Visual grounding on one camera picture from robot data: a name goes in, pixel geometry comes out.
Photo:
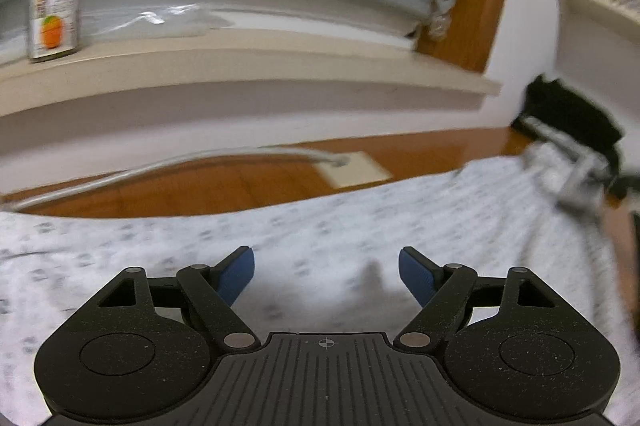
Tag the thick black folded sweater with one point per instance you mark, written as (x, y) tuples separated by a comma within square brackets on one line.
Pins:
[(570, 110)]

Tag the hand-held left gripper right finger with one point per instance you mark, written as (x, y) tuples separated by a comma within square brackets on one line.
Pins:
[(415, 276)]

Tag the grey white folded garment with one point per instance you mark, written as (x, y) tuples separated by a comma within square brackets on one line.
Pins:
[(560, 140)]

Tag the glass jar with orange label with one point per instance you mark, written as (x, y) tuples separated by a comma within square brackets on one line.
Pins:
[(54, 15)]

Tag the beige wall shelf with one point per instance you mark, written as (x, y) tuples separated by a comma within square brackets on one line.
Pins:
[(600, 13)]

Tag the clear plastic bag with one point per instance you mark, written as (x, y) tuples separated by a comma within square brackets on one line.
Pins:
[(165, 20)]

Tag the beige window sill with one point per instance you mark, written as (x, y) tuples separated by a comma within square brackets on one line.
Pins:
[(250, 65)]

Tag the white patterned pajama pants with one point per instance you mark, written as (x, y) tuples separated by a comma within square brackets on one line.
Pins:
[(325, 231)]

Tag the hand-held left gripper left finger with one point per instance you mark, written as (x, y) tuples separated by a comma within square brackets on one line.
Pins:
[(237, 276)]

